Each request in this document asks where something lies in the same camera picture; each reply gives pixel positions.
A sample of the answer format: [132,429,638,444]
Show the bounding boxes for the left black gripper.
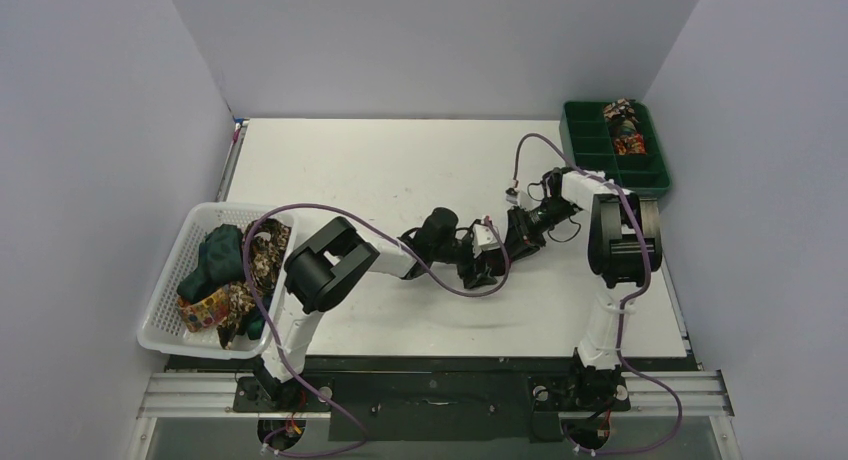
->
[430,234,495,287]

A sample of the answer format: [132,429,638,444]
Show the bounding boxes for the red navy striped tie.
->
[487,250,511,277]

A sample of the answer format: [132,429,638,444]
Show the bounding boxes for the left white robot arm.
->
[258,207,511,410]

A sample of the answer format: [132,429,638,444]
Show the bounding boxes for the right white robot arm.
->
[505,167,662,407]

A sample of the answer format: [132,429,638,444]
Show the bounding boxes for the green compartment tray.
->
[559,101,672,199]

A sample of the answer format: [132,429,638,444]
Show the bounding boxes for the rolled red patterned tie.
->
[613,133,647,156]

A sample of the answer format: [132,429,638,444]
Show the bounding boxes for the brown patterned tie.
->
[216,218,291,350]

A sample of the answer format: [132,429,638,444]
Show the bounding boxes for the dark green tie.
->
[177,224,246,304]

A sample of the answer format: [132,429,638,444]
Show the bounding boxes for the white plastic basket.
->
[137,203,298,360]

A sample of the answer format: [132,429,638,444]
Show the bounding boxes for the colourful dotted tie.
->
[176,289,230,333]

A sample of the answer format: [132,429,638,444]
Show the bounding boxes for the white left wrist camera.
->
[470,223,502,257]

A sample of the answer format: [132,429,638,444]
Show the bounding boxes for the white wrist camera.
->
[505,186,533,209]
[470,223,502,257]

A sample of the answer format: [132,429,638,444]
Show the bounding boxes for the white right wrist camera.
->
[505,186,533,209]

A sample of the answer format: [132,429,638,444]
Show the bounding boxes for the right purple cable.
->
[512,132,685,458]

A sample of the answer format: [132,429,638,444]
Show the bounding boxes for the purple cable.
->
[512,132,685,458]
[242,203,513,458]

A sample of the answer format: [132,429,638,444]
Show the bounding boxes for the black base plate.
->
[233,356,670,446]

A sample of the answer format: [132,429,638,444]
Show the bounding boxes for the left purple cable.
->
[242,203,513,458]

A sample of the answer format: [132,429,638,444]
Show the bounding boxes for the aluminium rail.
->
[138,372,733,419]

